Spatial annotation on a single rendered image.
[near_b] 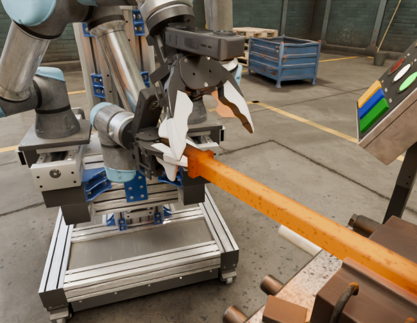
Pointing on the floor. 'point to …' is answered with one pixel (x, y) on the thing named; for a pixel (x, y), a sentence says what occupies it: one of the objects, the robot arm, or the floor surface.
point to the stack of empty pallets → (253, 36)
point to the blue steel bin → (284, 58)
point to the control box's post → (405, 181)
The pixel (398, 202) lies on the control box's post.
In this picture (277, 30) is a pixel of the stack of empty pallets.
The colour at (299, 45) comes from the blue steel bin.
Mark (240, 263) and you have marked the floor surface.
